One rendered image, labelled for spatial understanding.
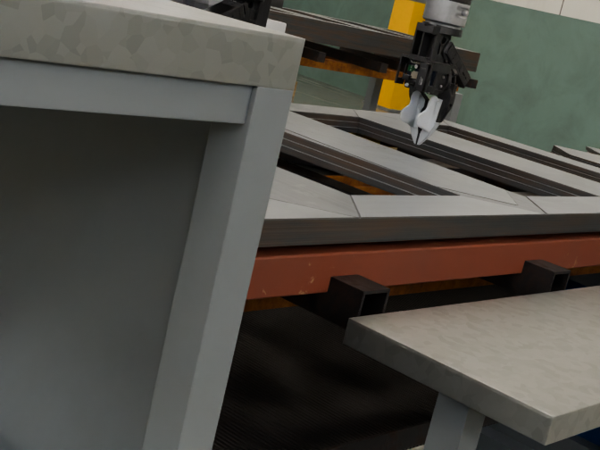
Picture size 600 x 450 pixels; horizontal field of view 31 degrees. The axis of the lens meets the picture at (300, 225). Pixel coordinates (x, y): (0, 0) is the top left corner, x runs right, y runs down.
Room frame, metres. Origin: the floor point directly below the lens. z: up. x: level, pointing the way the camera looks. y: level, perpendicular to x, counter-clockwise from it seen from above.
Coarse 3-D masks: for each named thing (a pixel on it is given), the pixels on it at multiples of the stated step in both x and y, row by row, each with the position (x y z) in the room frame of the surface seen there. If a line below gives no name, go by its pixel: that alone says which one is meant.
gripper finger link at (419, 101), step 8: (416, 96) 1.95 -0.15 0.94; (424, 96) 1.96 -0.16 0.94; (408, 104) 1.94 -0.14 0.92; (416, 104) 1.95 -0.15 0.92; (424, 104) 1.95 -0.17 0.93; (400, 112) 1.93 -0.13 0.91; (408, 112) 1.94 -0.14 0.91; (416, 112) 1.95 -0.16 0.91; (408, 120) 1.94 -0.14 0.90; (416, 128) 1.95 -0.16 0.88; (416, 136) 1.95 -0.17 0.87
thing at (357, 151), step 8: (328, 144) 1.77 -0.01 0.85; (336, 144) 1.79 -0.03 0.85; (352, 152) 1.74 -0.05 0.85; (360, 152) 1.76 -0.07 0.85; (368, 152) 1.78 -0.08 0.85; (376, 152) 1.81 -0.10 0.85; (384, 152) 1.83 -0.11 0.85; (392, 152) 1.85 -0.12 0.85; (400, 152) 1.88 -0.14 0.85; (416, 160) 1.82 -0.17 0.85
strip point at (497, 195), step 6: (438, 186) 1.60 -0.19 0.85; (444, 186) 1.62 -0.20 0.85; (462, 192) 1.60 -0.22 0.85; (468, 192) 1.61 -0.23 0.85; (474, 192) 1.62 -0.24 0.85; (480, 192) 1.64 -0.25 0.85; (486, 192) 1.65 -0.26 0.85; (492, 192) 1.67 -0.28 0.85; (498, 192) 1.68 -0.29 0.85; (504, 192) 1.70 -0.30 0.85; (492, 198) 1.60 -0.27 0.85; (498, 198) 1.62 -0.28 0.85; (504, 198) 1.63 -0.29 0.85; (510, 198) 1.65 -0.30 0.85; (516, 204) 1.60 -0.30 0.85
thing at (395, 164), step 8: (368, 160) 1.70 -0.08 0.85; (376, 160) 1.72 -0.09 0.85; (384, 160) 1.74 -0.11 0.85; (392, 160) 1.76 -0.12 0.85; (400, 160) 1.78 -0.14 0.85; (408, 160) 1.80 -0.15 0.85; (392, 168) 1.67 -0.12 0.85; (400, 168) 1.69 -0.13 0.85; (408, 168) 1.71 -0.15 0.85; (416, 168) 1.73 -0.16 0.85; (424, 168) 1.75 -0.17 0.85; (432, 168) 1.77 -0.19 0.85; (440, 168) 1.80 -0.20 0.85
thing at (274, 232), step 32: (352, 128) 2.23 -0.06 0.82; (384, 128) 2.22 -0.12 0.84; (448, 128) 2.53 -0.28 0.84; (320, 160) 1.72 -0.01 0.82; (352, 160) 1.70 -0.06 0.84; (448, 160) 2.10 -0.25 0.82; (480, 160) 2.07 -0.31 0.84; (544, 160) 2.36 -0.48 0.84; (416, 192) 1.61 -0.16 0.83; (448, 192) 1.58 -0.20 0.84; (544, 192) 1.96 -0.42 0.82; (576, 192) 1.94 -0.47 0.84; (288, 224) 1.14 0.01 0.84; (320, 224) 1.18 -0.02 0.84; (352, 224) 1.23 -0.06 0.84; (384, 224) 1.28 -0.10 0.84; (416, 224) 1.33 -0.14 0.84; (448, 224) 1.39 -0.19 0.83; (480, 224) 1.45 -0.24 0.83; (512, 224) 1.51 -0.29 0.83; (544, 224) 1.58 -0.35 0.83; (576, 224) 1.66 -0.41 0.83
